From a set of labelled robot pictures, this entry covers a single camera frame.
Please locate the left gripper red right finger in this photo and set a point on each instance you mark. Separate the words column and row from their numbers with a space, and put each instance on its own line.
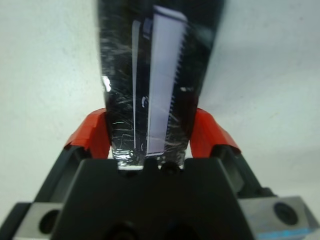
column 207, row 135

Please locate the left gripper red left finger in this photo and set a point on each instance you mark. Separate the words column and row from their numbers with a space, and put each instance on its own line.
column 87, row 135

